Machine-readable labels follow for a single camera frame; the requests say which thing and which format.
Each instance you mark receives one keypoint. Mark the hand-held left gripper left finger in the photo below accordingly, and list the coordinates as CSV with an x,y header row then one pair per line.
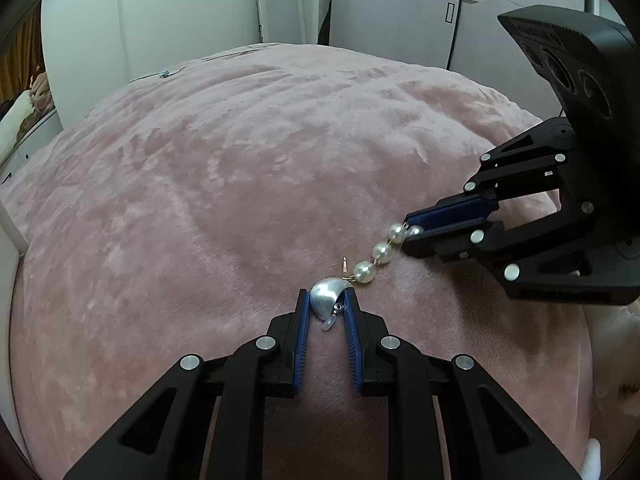
x,y
301,345

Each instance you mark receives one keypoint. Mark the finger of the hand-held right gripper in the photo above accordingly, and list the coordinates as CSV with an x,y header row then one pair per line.
x,y
450,212
440,245

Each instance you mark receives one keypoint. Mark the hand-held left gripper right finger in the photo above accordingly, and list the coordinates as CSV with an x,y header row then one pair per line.
x,y
354,350

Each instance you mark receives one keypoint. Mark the silver dome earring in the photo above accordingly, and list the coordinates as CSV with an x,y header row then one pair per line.
x,y
325,296

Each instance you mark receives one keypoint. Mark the pearl drop earring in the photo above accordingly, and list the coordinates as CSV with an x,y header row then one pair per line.
x,y
382,249

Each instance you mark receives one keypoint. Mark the pink fluffy blanket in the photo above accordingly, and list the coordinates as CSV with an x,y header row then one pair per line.
x,y
225,185

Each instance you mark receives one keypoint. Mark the grey wardrobe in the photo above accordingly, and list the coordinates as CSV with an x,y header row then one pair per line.
x,y
400,10

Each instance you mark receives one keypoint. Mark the white framed standing mirror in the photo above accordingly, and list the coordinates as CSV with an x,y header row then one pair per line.
x,y
287,0

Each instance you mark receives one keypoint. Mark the white low cabinet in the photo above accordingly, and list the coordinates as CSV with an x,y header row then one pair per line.
x,y
37,140

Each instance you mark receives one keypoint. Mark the brown stuffed toys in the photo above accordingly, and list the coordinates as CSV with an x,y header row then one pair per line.
x,y
41,87

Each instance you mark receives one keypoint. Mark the mustard yellow curtain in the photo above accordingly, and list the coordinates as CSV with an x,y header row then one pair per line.
x,y
20,60

